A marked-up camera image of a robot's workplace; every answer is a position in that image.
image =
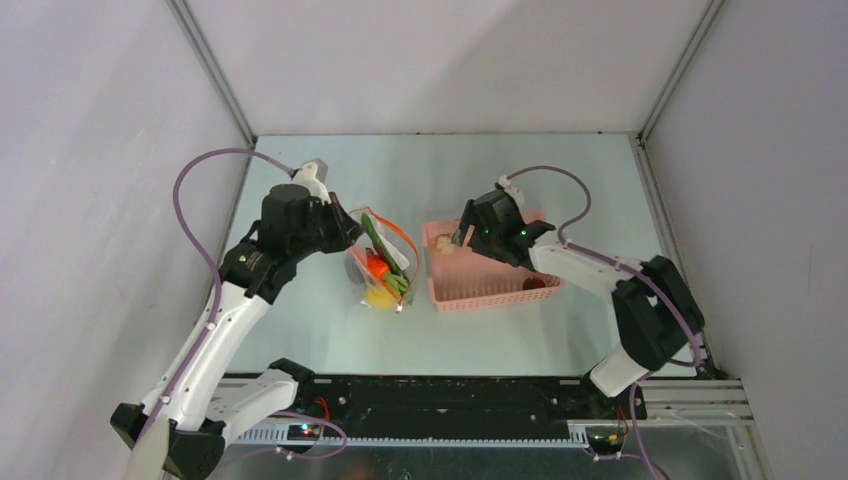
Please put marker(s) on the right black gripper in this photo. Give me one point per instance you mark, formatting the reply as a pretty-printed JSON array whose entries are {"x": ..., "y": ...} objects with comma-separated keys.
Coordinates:
[{"x": 477, "y": 221}]

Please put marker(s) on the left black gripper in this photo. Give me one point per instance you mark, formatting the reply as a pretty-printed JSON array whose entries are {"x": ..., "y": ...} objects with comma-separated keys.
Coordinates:
[{"x": 347, "y": 229}]

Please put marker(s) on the white garlic bulb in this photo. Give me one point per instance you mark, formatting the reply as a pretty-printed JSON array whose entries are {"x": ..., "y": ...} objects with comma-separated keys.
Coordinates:
[{"x": 444, "y": 245}]

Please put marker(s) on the pink plastic basket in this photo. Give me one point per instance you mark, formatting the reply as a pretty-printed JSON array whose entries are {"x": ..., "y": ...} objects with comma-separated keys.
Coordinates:
[{"x": 465, "y": 281}]

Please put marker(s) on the red strawberry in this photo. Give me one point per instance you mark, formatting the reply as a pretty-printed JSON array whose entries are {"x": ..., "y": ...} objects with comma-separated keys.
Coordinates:
[{"x": 532, "y": 283}]

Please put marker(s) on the orange carrot green top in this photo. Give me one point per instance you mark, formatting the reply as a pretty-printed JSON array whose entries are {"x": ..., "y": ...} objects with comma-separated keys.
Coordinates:
[{"x": 396, "y": 284}]

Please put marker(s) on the clear zip bag orange zipper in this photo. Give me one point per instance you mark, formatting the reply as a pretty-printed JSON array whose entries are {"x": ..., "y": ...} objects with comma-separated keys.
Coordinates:
[{"x": 400, "y": 239}]

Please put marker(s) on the green cucumber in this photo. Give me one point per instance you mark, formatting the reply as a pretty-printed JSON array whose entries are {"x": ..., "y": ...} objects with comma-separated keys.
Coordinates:
[{"x": 381, "y": 246}]

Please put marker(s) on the yellow mango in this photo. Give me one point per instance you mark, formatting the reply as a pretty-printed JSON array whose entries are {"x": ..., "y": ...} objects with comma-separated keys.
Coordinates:
[{"x": 378, "y": 298}]

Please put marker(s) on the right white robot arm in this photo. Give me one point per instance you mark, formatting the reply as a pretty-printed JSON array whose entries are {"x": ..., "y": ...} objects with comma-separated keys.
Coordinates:
[{"x": 655, "y": 311}]

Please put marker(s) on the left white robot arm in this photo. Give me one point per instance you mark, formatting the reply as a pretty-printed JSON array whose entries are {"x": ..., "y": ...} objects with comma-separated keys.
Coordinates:
[{"x": 180, "y": 428}]

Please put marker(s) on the left green circuit board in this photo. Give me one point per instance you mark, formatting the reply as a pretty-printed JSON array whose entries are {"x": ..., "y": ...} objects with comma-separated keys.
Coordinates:
[{"x": 304, "y": 432}]

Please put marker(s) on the green circuit board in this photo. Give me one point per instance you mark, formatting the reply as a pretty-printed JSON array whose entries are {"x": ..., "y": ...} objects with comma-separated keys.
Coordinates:
[
  {"x": 304, "y": 432},
  {"x": 605, "y": 444}
]

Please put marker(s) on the right green circuit board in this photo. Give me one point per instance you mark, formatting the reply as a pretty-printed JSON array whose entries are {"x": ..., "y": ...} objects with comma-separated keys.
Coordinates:
[{"x": 605, "y": 444}]

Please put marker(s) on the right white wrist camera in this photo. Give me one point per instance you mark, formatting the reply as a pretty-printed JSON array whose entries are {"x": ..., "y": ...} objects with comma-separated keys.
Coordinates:
[{"x": 505, "y": 183}]

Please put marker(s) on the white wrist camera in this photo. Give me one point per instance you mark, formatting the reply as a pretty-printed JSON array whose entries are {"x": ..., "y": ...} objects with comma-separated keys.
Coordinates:
[
  {"x": 311, "y": 175},
  {"x": 505, "y": 183}
]

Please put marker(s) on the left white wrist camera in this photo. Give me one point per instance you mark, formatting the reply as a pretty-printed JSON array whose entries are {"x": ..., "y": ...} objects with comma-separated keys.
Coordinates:
[{"x": 311, "y": 175}]

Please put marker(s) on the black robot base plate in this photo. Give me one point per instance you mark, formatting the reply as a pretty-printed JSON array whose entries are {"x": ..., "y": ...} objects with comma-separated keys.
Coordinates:
[{"x": 442, "y": 404}]

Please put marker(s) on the grey slotted cable duct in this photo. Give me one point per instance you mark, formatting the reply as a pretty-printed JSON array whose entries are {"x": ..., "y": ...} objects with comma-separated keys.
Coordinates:
[{"x": 274, "y": 434}]

